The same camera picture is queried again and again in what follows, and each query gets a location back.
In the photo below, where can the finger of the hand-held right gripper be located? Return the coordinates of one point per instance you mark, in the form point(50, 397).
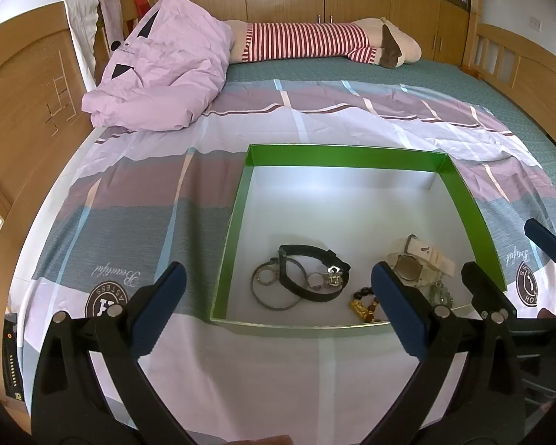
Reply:
point(486, 287)
point(544, 238)

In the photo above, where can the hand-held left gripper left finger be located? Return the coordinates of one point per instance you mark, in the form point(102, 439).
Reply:
point(160, 306)

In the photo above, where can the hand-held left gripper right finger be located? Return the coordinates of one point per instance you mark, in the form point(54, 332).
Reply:
point(398, 306)

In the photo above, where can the white wrist watch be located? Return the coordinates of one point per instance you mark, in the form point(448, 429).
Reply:
point(421, 250)

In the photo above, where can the thin silver bangle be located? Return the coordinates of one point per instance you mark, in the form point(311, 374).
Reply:
point(268, 307)

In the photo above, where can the green cardboard box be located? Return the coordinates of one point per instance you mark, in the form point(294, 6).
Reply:
point(347, 155)

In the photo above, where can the person's left hand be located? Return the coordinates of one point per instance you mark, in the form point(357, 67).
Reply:
point(259, 441)

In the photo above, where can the silver metal charm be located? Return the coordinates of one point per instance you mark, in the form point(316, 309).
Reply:
point(440, 293)

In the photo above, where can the patchwork printed bed sheet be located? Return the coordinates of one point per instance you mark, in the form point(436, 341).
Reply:
point(134, 204)

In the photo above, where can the black device with lights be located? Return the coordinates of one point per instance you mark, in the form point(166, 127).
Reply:
point(14, 361)

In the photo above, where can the wooden footboard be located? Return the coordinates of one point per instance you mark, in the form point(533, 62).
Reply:
point(546, 79)

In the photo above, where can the pink duvet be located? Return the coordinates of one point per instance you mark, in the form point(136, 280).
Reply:
point(167, 65)

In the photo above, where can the wooden headboard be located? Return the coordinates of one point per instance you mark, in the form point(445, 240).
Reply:
point(23, 102)

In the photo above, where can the red striped plush toy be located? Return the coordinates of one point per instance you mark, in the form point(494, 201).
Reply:
point(306, 39)

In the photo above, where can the white towel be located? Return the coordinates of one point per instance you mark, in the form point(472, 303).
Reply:
point(81, 23)

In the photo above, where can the grey pink cloth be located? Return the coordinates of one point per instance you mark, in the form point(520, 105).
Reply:
point(111, 16)

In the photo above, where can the white wall socket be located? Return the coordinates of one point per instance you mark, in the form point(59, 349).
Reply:
point(535, 22)

